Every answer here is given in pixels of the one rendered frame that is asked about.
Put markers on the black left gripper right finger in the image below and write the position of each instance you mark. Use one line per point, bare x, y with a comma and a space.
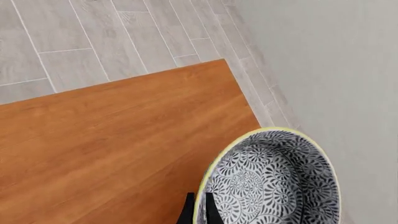
212, 210

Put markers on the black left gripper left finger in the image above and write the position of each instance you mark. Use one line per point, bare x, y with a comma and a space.
187, 211

